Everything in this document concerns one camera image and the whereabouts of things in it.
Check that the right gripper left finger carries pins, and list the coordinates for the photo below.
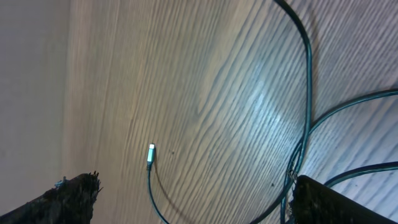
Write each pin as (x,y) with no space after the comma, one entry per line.
(70,201)

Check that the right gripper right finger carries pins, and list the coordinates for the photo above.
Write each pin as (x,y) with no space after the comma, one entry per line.
(315,203)

